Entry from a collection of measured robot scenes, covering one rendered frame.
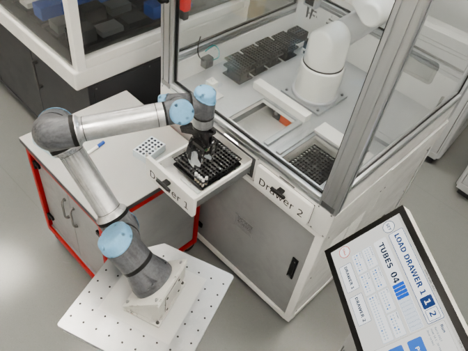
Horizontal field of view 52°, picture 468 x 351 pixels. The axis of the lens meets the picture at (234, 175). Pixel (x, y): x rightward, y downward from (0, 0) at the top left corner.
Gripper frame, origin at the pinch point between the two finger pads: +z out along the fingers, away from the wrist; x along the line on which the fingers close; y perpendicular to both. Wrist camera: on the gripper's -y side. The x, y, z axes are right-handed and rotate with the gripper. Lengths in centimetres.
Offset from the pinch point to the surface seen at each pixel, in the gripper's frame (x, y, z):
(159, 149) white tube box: 4.9, -28.2, 18.1
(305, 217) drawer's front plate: 21.2, 41.6, 12.1
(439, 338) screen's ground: -5, 101, -17
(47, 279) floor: -51, -52, 97
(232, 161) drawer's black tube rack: 17.2, 4.4, 7.9
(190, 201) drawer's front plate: -10.7, 9.5, 7.5
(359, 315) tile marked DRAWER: -7, 82, -2
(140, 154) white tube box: -3.9, -30.7, 17.7
